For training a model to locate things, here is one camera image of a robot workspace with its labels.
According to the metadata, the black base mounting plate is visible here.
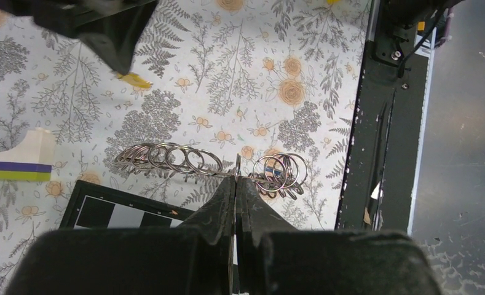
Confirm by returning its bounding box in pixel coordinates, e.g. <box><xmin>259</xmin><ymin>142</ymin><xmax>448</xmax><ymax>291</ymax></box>
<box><xmin>334</xmin><ymin>0</ymin><xmax>436</xmax><ymax>235</ymax></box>

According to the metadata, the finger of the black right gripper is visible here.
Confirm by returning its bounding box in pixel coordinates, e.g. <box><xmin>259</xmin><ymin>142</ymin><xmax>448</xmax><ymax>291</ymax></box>
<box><xmin>0</xmin><ymin>0</ymin><xmax>159</xmax><ymax>75</ymax></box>

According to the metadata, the yellow key tag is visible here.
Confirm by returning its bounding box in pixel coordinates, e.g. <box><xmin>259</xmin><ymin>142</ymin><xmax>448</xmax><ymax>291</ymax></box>
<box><xmin>115</xmin><ymin>73</ymin><xmax>152</xmax><ymax>89</ymax></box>

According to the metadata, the white wooden block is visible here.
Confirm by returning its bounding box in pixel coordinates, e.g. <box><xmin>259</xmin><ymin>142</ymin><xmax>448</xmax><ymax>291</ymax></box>
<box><xmin>0</xmin><ymin>127</ymin><xmax>57</xmax><ymax>165</ymax></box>

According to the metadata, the black white chessboard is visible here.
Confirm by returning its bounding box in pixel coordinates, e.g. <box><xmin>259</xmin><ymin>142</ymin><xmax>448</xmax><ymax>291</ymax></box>
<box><xmin>59</xmin><ymin>180</ymin><xmax>194</xmax><ymax>229</ymax></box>

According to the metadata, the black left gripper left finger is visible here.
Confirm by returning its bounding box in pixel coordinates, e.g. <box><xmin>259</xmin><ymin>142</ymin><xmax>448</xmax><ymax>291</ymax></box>
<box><xmin>179</xmin><ymin>176</ymin><xmax>236</xmax><ymax>294</ymax></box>

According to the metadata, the floral patterned table mat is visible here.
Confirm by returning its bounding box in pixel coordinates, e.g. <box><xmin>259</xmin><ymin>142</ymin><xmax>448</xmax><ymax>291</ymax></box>
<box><xmin>0</xmin><ymin>1</ymin><xmax>371</xmax><ymax>294</ymax></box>

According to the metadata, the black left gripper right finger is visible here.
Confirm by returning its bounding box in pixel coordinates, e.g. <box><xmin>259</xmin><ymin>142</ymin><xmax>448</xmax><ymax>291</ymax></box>
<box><xmin>235</xmin><ymin>176</ymin><xmax>297</xmax><ymax>294</ymax></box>

